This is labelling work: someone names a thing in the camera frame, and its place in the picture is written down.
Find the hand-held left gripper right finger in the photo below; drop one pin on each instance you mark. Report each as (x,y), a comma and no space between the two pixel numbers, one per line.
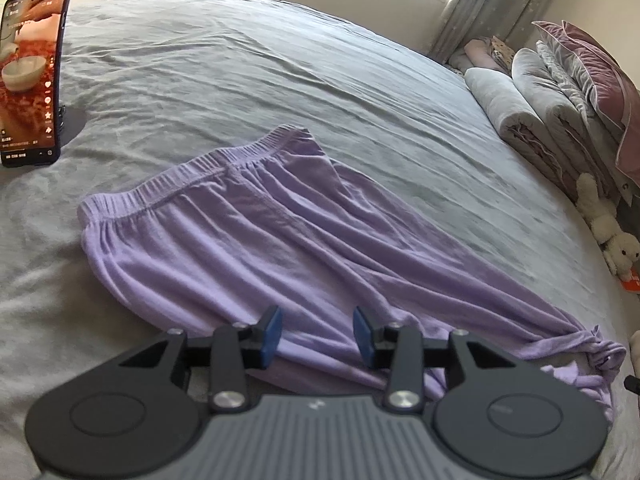
(362,336)

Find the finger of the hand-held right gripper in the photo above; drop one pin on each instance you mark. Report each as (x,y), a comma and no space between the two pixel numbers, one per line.
(634,385)

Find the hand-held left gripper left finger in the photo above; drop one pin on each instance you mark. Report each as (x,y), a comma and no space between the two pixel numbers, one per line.
(270,336)

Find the purple pants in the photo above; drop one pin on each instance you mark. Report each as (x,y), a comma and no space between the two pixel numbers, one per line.
(250,240)

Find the pile of pink clothes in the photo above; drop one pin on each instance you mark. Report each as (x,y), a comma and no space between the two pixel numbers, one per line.
(482,52)

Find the orange red booklet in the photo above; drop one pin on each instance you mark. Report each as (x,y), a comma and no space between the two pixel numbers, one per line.
(632,281)

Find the white plush toy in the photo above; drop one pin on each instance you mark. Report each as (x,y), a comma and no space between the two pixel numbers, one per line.
(607,225)

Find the folded grey quilt pink trim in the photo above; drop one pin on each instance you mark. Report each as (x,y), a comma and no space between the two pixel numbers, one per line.
(500,105)
(550,110)

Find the bed with grey sheet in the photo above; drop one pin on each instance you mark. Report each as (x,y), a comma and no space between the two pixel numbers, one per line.
(250,60)

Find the black phone stand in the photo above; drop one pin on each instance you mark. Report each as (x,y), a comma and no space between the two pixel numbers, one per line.
(75,122)

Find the mauve pillow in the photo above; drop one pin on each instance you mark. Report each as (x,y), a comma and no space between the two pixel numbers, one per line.
(600,75)

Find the black smartphone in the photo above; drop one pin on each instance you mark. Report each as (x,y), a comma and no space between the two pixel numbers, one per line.
(32,75)

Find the grey patterned curtain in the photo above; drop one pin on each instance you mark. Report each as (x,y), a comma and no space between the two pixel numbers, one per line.
(495,5)

